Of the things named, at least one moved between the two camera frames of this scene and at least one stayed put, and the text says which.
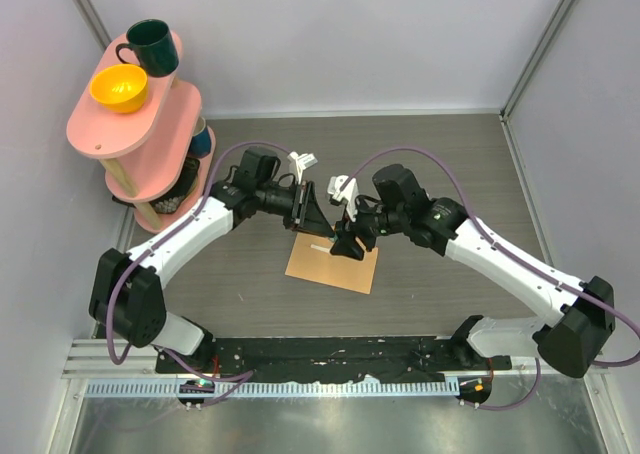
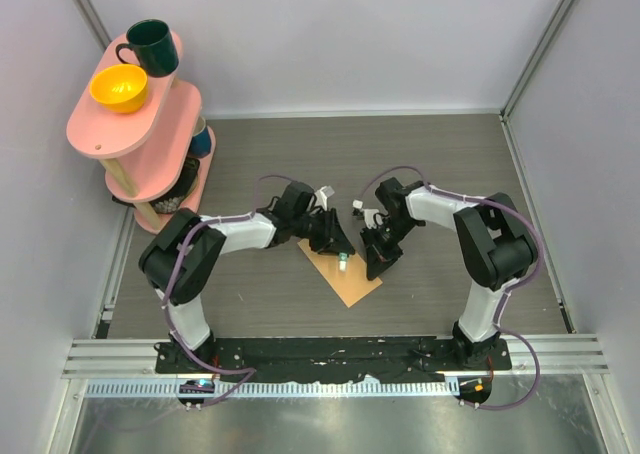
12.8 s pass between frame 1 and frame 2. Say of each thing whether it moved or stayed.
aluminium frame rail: stayed
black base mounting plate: stayed
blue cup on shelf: stayed
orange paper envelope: moved
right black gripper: moved
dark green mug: stayed
